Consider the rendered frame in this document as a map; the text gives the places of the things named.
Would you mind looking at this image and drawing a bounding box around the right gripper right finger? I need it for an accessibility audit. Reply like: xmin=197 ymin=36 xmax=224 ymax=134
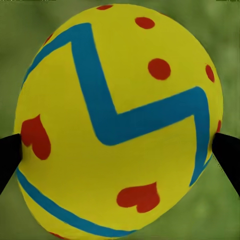
xmin=212 ymin=133 xmax=240 ymax=196

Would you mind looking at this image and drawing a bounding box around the easter egg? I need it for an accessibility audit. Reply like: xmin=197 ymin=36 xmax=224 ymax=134
xmin=13 ymin=4 xmax=223 ymax=240

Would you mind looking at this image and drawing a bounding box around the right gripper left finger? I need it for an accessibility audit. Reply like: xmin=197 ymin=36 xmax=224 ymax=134
xmin=0 ymin=133 xmax=21 ymax=195

